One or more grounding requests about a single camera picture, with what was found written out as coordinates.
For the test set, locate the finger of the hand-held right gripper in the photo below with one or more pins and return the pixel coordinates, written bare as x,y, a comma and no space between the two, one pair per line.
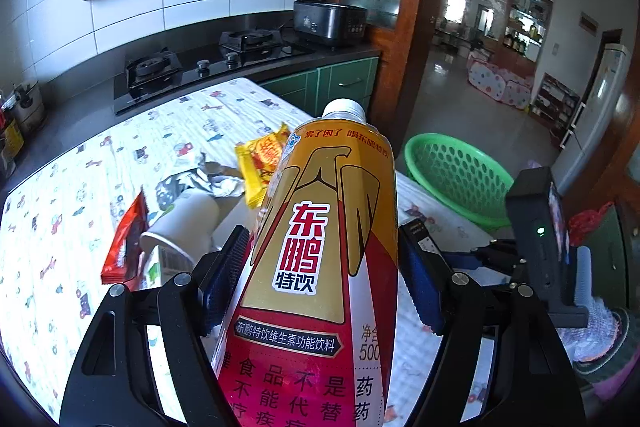
419,237
462,261

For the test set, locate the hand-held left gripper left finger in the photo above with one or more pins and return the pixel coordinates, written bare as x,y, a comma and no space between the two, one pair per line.
225,279

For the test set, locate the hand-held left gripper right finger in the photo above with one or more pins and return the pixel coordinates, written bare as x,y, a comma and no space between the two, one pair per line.
422,289

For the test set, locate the white milk carton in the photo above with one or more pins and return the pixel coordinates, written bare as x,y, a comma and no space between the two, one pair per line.
175,263

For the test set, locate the white paper cup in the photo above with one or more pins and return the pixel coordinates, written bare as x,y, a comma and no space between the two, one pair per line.
185,222

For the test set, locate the green plastic basket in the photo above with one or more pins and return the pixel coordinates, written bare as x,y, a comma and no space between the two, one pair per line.
450,172

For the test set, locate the silver foil wrapper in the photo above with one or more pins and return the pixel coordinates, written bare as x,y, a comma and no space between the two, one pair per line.
200,184

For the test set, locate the gold red label drink bottle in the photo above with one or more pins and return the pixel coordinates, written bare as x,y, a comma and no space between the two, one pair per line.
310,217

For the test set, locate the red snack packet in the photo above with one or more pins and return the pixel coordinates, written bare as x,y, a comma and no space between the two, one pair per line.
122,247

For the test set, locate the yellow snack packet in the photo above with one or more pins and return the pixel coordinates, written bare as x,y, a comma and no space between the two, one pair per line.
257,162

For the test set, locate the person's right hand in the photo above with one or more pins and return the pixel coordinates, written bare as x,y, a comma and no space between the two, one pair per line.
597,327

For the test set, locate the red plastic bag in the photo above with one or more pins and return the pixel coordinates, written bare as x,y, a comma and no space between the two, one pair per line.
587,224

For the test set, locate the dark storage shelf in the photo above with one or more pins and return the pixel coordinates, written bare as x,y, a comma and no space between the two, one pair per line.
555,104

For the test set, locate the white refrigerator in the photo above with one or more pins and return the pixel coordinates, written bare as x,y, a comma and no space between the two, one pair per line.
600,107

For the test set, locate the polka dot play tent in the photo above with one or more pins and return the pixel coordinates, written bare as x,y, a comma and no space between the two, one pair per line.
495,82

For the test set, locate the green kitchen cabinet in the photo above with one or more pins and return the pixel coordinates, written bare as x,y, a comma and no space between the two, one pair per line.
340,79

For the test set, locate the wooden display cabinet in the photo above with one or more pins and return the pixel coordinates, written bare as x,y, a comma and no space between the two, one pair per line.
527,27

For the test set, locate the black gas stove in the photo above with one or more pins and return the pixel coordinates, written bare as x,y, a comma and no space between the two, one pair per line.
210,67

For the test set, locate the wooden glass door cabinet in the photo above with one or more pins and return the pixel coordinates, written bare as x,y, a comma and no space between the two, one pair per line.
430,7

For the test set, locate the yellow label condiment bottle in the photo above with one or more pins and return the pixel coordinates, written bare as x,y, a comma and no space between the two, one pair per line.
11,139

